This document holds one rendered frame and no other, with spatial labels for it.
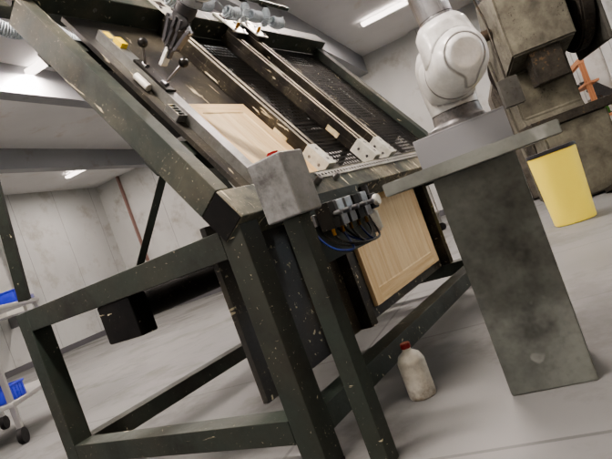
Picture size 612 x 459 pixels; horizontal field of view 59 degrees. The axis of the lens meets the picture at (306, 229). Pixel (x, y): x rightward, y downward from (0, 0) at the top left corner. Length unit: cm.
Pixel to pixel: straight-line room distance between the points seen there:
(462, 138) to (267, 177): 59
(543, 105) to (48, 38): 551
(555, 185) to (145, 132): 365
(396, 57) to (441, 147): 1005
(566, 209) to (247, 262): 358
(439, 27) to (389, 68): 1012
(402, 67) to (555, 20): 565
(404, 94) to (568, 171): 715
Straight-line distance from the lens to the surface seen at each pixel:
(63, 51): 211
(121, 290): 204
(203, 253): 171
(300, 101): 276
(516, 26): 633
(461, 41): 154
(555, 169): 478
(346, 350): 154
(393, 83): 1165
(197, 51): 256
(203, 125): 198
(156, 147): 178
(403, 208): 314
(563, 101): 677
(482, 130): 167
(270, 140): 220
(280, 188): 148
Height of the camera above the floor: 70
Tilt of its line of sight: level
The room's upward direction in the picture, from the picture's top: 20 degrees counter-clockwise
